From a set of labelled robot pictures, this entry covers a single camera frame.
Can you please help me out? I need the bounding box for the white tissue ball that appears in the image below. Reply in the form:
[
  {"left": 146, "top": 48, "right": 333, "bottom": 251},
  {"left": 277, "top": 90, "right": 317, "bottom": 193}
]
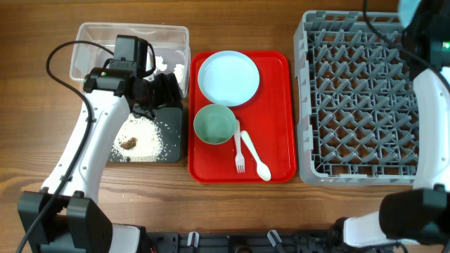
[{"left": 154, "top": 56, "right": 167, "bottom": 74}]

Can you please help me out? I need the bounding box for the white tissue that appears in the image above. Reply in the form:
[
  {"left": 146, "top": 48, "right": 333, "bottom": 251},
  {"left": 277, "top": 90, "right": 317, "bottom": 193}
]
[{"left": 174, "top": 64, "right": 185, "bottom": 84}]

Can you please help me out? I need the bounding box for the brown food scrap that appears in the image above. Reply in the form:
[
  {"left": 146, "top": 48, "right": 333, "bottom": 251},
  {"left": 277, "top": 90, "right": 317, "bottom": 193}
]
[{"left": 120, "top": 137, "right": 137, "bottom": 150}]

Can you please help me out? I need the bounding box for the white rice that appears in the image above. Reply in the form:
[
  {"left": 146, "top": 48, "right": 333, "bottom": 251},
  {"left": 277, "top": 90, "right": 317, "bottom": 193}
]
[{"left": 111, "top": 114, "right": 163, "bottom": 162}]

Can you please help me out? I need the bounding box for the green bowl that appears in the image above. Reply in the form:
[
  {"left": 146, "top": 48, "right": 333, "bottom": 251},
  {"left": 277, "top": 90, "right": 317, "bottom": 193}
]
[{"left": 193, "top": 104, "right": 236, "bottom": 145}]

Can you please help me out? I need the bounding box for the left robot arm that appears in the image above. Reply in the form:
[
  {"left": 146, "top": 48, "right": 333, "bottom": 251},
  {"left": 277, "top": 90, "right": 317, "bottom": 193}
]
[{"left": 18, "top": 34, "right": 182, "bottom": 252}]

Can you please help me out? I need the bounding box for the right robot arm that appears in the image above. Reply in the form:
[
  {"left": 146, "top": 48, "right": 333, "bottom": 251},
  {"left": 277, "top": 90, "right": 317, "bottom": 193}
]
[{"left": 326, "top": 0, "right": 449, "bottom": 252}]

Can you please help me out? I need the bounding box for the clear plastic waste bin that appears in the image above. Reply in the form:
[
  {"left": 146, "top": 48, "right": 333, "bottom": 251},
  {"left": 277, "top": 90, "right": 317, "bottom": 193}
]
[{"left": 70, "top": 22, "right": 191, "bottom": 96}]

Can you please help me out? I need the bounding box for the black waste tray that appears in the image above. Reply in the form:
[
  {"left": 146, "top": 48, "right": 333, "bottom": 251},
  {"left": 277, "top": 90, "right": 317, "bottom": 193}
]
[{"left": 108, "top": 103, "right": 184, "bottom": 163}]

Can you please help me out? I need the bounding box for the grey dishwasher rack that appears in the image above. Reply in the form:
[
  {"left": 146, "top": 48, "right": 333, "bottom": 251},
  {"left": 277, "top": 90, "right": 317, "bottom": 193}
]
[{"left": 294, "top": 11, "right": 419, "bottom": 186}]

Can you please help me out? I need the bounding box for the light blue plate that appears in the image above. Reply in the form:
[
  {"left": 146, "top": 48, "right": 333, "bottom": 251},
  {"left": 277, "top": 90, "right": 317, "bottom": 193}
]
[{"left": 198, "top": 51, "right": 260, "bottom": 107}]

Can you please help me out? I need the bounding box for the white plastic fork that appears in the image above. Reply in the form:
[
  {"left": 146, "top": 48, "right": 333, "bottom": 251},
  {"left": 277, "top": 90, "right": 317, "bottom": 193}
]
[{"left": 233, "top": 120, "right": 245, "bottom": 173}]

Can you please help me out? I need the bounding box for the white plastic spoon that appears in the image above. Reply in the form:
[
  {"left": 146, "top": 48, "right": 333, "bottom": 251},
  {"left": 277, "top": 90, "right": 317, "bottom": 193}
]
[{"left": 240, "top": 130, "right": 271, "bottom": 181}]

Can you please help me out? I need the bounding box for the black mounting rail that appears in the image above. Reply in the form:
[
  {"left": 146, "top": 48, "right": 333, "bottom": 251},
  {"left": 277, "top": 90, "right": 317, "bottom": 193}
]
[{"left": 147, "top": 231, "right": 346, "bottom": 253}]

